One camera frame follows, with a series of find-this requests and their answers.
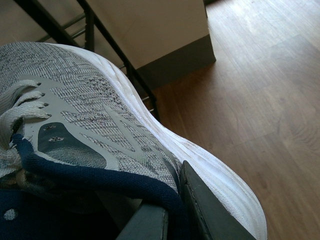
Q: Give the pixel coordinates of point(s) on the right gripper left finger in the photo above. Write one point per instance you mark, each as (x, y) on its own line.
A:
(149, 222)

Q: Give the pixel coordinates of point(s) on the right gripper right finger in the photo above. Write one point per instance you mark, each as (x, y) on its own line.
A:
(208, 218)

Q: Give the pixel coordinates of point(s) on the black metal shoe rack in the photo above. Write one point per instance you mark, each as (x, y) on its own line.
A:
(87, 31)

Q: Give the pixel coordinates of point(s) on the grey sneaker white sole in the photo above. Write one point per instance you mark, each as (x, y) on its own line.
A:
(79, 152)

